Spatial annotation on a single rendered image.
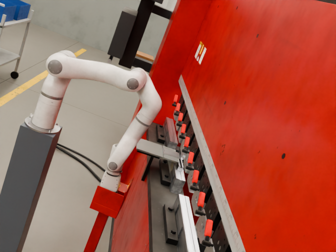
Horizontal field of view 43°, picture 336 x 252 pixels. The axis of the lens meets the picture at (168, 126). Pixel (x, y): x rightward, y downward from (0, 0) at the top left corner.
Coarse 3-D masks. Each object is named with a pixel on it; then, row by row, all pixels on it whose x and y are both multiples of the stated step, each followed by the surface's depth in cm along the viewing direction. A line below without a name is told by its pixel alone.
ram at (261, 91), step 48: (240, 0) 230; (288, 0) 161; (192, 48) 321; (240, 48) 200; (288, 48) 145; (192, 96) 266; (240, 96) 177; (288, 96) 133; (240, 144) 159; (288, 144) 122; (240, 192) 144; (288, 192) 113; (288, 240) 105
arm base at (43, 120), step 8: (40, 96) 221; (40, 104) 221; (48, 104) 220; (56, 104) 222; (40, 112) 222; (48, 112) 222; (56, 112) 225; (24, 120) 226; (32, 120) 226; (40, 120) 223; (48, 120) 224; (32, 128) 221; (40, 128) 224; (48, 128) 226; (56, 128) 232
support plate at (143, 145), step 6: (138, 144) 257; (144, 144) 261; (150, 144) 264; (156, 144) 268; (144, 150) 252; (150, 150) 256; (156, 150) 259; (174, 150) 270; (162, 156) 254; (168, 156) 258
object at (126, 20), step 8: (128, 8) 357; (120, 16) 328; (128, 16) 328; (120, 24) 330; (128, 24) 330; (120, 32) 332; (128, 32) 332; (112, 40) 334; (120, 40) 334; (112, 48) 336; (120, 48) 336; (120, 56) 339
